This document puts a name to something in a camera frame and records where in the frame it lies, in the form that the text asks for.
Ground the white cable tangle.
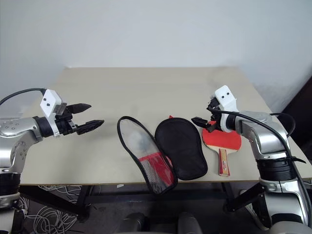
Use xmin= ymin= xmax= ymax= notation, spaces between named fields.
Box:
xmin=19 ymin=183 xmax=85 ymax=234

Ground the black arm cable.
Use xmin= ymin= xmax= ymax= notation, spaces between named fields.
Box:
xmin=211 ymin=110 xmax=312 ymax=203
xmin=0 ymin=88 xmax=47 ymax=106

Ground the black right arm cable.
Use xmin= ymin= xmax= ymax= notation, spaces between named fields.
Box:
xmin=211 ymin=110 xmax=312 ymax=203

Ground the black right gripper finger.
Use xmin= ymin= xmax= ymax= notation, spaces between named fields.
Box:
xmin=206 ymin=96 xmax=218 ymax=111
xmin=191 ymin=117 xmax=211 ymax=128

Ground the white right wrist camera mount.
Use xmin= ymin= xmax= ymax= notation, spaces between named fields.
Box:
xmin=214 ymin=85 xmax=238 ymax=134

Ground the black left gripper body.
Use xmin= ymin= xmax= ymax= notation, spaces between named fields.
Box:
xmin=54 ymin=106 xmax=80 ymax=136

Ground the red table tennis paddle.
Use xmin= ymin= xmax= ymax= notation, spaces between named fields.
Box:
xmin=202 ymin=119 xmax=242 ymax=177

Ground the black and clear paddle case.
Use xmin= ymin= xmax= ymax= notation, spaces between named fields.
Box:
xmin=117 ymin=114 xmax=209 ymax=196

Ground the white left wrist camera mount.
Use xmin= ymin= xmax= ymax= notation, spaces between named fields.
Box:
xmin=39 ymin=89 xmax=68 ymax=137

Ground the dark rounded shape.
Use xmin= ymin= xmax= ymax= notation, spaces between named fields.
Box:
xmin=177 ymin=211 xmax=203 ymax=234
xmin=121 ymin=212 xmax=148 ymax=234

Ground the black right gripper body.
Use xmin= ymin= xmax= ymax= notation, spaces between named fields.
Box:
xmin=205 ymin=104 xmax=223 ymax=134

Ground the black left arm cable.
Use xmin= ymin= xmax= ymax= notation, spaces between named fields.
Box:
xmin=0 ymin=88 xmax=47 ymax=106

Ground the black metal table frame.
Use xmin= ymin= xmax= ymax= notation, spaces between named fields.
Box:
xmin=19 ymin=182 xmax=267 ymax=221

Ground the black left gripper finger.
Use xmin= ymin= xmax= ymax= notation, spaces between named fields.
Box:
xmin=77 ymin=119 xmax=105 ymax=136
xmin=67 ymin=103 xmax=92 ymax=114

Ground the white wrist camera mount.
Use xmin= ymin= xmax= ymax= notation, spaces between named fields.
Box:
xmin=39 ymin=89 xmax=68 ymax=137
xmin=214 ymin=85 xmax=238 ymax=134

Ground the dark brown furniture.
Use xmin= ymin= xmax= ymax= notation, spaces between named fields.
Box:
xmin=283 ymin=72 xmax=312 ymax=158

